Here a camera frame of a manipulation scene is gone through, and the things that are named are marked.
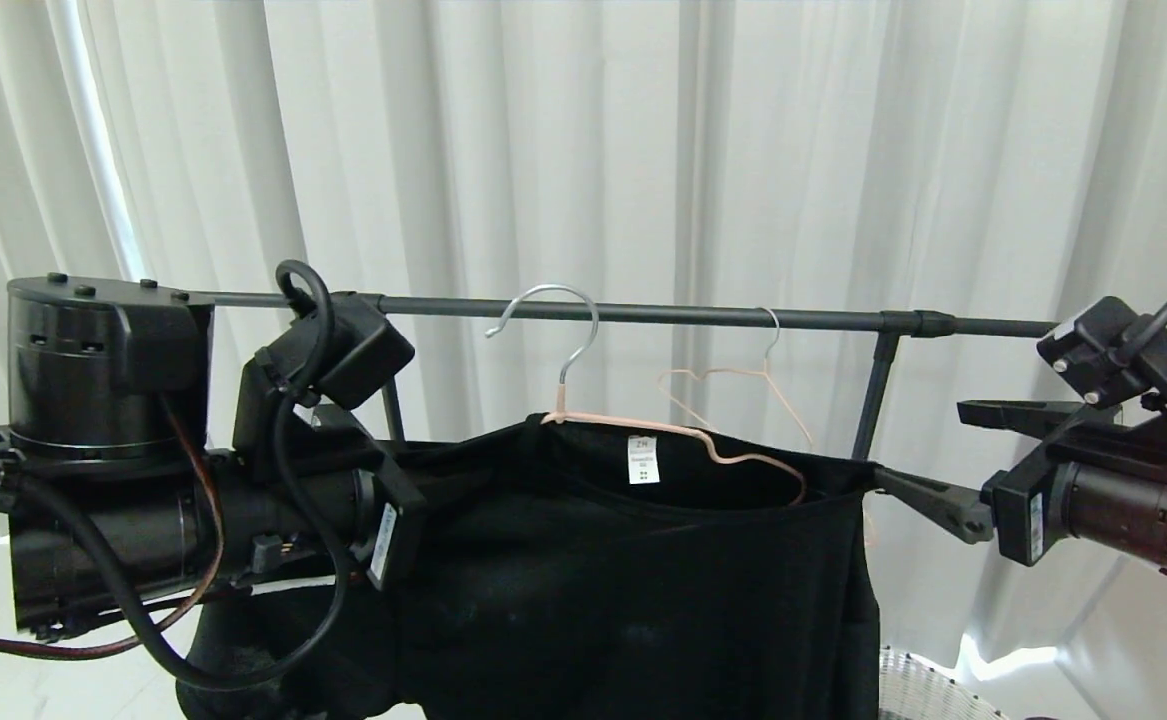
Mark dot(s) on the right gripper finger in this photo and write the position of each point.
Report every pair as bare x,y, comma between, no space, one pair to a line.
1033,416
948,505

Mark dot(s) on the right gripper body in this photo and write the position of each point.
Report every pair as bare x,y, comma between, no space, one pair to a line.
1103,510

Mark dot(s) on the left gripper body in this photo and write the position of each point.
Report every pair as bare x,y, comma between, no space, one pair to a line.
193,540

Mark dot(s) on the black garment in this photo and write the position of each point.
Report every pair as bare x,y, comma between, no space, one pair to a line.
643,600

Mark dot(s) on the pink clothes hanger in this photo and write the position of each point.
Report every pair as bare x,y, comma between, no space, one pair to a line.
560,405
733,372

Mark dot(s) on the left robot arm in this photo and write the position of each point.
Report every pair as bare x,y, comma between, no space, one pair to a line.
93,370

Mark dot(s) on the white laundry basket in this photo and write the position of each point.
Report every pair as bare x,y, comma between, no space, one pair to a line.
928,690

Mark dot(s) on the black clothes rack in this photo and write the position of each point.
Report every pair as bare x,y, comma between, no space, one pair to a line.
743,317

